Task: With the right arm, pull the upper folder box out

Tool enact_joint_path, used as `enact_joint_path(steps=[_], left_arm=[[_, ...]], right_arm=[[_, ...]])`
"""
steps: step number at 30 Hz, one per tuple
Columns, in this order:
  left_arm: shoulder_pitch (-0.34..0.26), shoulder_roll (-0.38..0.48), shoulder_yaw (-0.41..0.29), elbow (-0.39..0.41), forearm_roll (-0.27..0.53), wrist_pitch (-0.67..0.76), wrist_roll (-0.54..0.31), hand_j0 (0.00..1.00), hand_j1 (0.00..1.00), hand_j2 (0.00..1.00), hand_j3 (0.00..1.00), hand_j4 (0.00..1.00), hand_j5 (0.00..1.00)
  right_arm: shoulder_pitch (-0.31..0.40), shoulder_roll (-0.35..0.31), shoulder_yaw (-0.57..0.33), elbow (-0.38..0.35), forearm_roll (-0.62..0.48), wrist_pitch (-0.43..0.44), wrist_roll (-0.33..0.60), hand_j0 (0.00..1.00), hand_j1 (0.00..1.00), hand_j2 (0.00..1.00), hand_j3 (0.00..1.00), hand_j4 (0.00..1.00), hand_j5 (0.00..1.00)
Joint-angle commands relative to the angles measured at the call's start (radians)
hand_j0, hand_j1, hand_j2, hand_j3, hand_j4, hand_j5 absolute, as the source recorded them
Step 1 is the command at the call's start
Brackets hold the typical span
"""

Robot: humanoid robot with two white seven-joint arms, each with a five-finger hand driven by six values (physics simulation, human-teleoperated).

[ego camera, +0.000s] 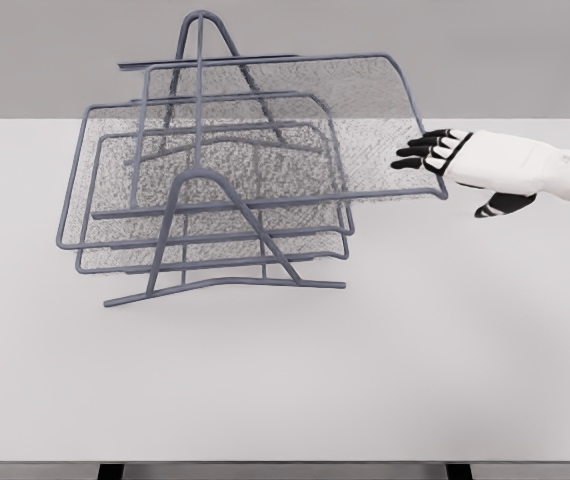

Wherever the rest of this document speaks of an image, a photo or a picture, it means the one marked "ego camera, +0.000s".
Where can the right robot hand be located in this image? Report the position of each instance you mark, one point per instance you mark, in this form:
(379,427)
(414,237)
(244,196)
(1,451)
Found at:
(495,160)

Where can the grey mesh folder tray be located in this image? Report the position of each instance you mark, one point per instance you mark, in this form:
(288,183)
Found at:
(115,260)
(79,200)
(365,145)

